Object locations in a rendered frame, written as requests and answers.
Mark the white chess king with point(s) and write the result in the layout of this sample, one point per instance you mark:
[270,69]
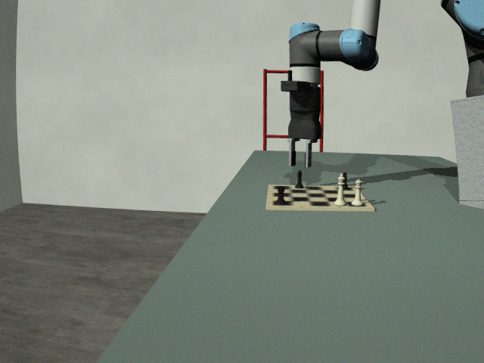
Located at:
[340,201]

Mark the black and cream chessboard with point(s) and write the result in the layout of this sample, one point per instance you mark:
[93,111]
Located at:
[314,198]

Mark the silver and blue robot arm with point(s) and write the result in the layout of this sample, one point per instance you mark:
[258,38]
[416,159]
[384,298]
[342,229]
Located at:
[351,46]

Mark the white queen chess piece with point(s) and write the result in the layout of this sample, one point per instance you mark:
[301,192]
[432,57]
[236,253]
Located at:
[357,201]

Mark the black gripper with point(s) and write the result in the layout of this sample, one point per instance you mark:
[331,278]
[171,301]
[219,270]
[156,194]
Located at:
[305,95]

